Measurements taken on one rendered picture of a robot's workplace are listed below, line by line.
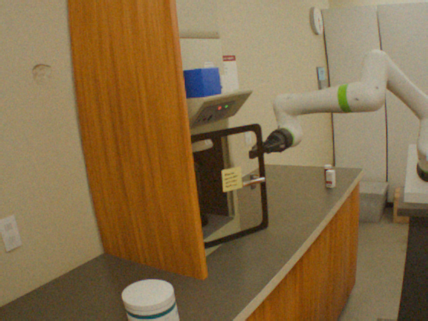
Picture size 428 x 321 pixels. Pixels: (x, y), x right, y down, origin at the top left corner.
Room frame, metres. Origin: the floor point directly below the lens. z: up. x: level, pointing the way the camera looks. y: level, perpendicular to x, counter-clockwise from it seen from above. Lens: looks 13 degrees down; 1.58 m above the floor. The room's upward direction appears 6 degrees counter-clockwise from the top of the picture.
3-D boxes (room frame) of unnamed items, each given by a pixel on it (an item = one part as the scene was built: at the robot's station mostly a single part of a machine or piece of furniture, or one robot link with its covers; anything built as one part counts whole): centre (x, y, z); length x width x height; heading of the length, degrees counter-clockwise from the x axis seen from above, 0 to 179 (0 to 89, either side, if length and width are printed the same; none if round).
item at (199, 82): (1.26, 0.02, 1.56); 0.10 x 0.10 x 0.09; 56
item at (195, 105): (1.34, -0.03, 1.46); 0.32 x 0.12 x 0.10; 146
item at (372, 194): (3.64, -1.46, 0.17); 0.60 x 0.42 x 0.33; 54
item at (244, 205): (1.31, -0.04, 1.19); 0.30 x 0.01 x 0.40; 118
